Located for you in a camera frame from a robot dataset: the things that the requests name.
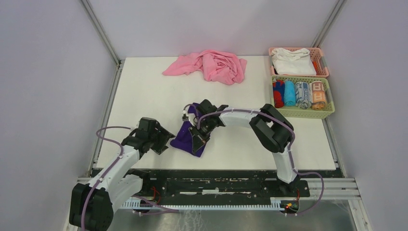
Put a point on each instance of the white slotted cable duct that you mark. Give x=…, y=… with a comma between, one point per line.
x=136, y=204

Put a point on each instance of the white folded cloth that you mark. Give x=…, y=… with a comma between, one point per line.
x=296, y=62

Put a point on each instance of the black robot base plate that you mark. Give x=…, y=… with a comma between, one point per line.
x=217, y=187

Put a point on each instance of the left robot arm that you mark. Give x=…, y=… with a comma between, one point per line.
x=93, y=204

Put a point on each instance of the red blue patterned towel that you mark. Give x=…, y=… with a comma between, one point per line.
x=278, y=93

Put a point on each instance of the crumpled pink cloth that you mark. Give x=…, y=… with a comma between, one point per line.
x=216, y=66

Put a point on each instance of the pink plastic basket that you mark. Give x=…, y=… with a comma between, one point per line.
x=316, y=55

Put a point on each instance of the aluminium frame rails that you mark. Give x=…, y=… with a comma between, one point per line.
x=333, y=205

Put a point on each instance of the orange item in pink basket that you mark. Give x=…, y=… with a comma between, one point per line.
x=315, y=65

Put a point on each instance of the green plastic basket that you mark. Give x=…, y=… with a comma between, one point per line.
x=294, y=111

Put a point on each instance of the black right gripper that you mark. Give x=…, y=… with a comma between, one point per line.
x=199, y=139

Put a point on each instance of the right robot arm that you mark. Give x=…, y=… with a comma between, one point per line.
x=272, y=129

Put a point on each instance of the purple cloth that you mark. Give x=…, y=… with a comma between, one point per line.
x=183, y=139

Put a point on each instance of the rolled light blue towel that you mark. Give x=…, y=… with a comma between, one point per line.
x=289, y=94

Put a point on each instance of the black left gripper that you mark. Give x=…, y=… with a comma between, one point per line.
x=164, y=135

